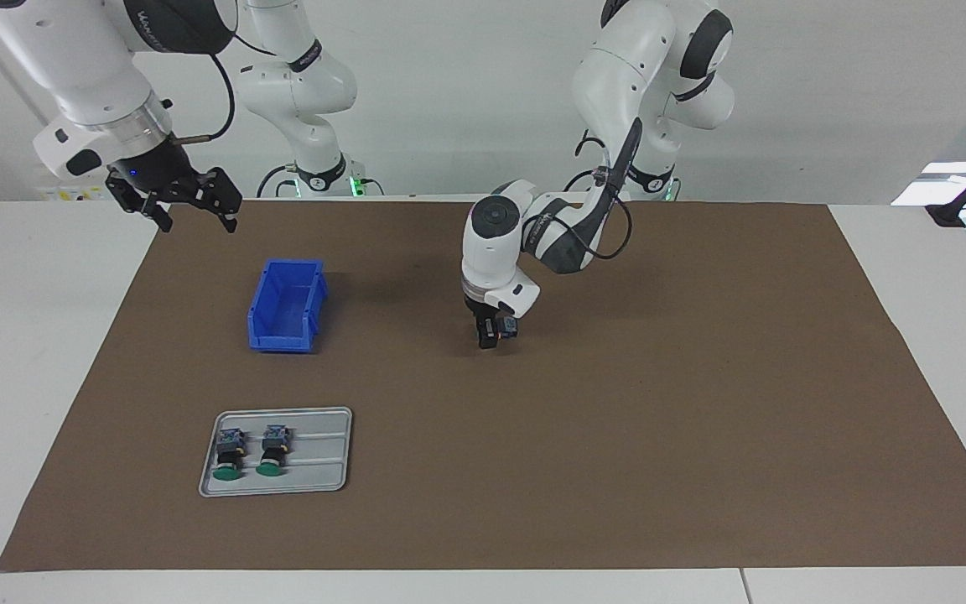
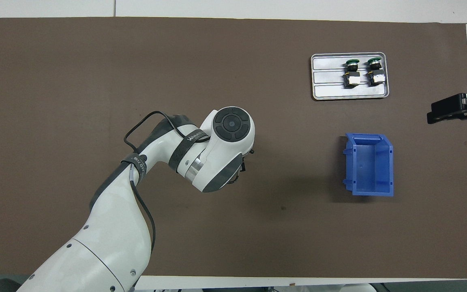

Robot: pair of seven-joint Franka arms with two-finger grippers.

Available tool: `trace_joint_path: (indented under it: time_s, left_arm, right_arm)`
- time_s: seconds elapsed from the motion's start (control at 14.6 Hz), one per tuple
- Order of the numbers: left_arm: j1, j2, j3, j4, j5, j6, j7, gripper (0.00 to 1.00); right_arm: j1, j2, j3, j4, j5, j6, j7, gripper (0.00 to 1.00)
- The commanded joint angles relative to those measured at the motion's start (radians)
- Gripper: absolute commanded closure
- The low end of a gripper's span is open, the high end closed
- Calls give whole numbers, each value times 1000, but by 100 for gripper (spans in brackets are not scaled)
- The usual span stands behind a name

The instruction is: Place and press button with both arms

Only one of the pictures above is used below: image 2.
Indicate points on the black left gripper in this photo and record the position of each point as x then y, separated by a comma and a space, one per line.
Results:
243, 164

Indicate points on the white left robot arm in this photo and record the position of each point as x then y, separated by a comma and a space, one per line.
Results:
112, 227

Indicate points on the blue plastic storage bin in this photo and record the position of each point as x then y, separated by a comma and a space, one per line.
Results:
371, 170

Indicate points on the grey metal tray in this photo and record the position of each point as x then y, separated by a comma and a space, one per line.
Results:
326, 91

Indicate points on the brown paper table mat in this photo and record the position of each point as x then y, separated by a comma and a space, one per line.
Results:
55, 81

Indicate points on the green push button switch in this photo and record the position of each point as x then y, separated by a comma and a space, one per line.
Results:
352, 79
375, 77

